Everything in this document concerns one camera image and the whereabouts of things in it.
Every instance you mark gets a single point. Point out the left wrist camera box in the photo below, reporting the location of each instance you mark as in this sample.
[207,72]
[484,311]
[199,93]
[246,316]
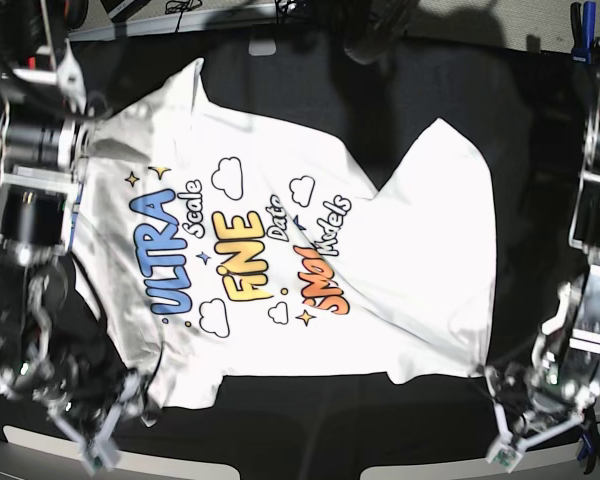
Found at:
[503,454]

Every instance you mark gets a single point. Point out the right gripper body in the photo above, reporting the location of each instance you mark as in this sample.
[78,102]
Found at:
[88,416]

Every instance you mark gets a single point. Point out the red blue clamp bottom right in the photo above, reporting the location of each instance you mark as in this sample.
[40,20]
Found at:
[587,453]

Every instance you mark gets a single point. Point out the black table cloth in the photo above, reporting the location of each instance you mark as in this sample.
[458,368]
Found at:
[525,112]

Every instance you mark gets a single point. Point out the grey camera mount base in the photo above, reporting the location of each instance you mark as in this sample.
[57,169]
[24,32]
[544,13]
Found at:
[262,47]

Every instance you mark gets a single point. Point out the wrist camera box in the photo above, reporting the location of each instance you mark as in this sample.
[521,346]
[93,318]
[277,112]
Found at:
[503,454]
[97,454]

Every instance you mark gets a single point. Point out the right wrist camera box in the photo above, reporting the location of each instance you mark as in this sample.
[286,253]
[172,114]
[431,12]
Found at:
[97,454]

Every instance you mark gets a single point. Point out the blue clamp top right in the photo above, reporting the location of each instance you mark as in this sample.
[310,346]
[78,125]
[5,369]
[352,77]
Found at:
[583,24]

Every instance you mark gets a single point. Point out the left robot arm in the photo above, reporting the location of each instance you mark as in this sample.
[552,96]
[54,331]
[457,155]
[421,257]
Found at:
[572,335]

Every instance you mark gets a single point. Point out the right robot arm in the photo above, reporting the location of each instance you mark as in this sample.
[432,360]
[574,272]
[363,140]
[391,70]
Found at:
[43,139]

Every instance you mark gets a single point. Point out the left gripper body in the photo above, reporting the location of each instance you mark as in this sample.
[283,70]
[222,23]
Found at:
[534,405]

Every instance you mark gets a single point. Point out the white printed t-shirt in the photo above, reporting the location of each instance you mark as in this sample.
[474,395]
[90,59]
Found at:
[222,243]

